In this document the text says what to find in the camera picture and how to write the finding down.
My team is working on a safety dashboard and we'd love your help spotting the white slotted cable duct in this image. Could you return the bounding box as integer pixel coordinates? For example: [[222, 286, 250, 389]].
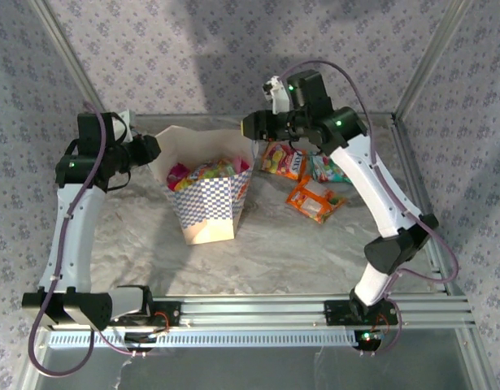
[[48, 329, 359, 349]]

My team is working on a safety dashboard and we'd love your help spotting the wide aluminium base rail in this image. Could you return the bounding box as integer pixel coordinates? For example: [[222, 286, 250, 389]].
[[33, 294, 476, 330]]

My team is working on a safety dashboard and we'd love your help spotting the aluminium frame post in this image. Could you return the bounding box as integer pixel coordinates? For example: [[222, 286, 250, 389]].
[[393, 0, 476, 121], [29, 0, 112, 127]]

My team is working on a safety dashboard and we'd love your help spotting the magenta purple snack bag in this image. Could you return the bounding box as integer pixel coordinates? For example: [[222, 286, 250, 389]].
[[167, 162, 190, 192]]

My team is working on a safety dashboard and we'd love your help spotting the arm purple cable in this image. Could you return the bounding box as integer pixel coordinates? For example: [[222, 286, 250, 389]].
[[29, 101, 161, 377], [280, 59, 460, 358]]

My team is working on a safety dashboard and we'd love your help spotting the fruit ball candy bag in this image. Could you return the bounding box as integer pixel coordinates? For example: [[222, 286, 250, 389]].
[[176, 157, 251, 190]]

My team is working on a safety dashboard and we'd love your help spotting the blue checkered paper bag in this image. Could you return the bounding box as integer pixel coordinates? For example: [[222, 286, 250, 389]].
[[150, 124, 259, 246]]

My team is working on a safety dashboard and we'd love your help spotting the aluminium table side rail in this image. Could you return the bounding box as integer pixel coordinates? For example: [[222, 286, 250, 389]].
[[389, 113, 466, 297]]

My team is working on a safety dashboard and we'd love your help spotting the red yellow Fox's candy bag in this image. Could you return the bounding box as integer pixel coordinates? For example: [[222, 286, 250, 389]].
[[260, 141, 308, 181]]

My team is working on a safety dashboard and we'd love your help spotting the green Fox's candy bag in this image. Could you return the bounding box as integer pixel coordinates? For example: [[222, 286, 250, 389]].
[[308, 153, 353, 185]]

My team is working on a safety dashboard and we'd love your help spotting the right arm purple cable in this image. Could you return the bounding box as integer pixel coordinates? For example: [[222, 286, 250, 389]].
[[280, 59, 460, 358]]

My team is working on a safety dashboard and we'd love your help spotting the aluminium table end rail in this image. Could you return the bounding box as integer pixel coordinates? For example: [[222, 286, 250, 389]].
[[129, 112, 397, 122]]

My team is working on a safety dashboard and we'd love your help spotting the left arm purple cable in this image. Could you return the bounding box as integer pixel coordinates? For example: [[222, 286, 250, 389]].
[[29, 101, 161, 377]]

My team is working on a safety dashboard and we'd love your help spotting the round black controller board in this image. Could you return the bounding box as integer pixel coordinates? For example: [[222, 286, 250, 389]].
[[124, 331, 158, 353], [352, 329, 384, 351]]

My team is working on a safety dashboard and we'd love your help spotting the aluminium frame leg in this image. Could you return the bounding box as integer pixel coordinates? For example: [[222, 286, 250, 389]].
[[454, 327, 498, 390], [15, 328, 51, 390]]

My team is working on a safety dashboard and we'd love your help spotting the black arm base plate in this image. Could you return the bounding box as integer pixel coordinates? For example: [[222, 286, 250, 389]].
[[324, 298, 399, 326], [107, 298, 181, 328]]

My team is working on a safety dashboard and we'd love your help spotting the orange candy bag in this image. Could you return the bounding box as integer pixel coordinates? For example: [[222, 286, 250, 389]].
[[285, 175, 349, 225]]

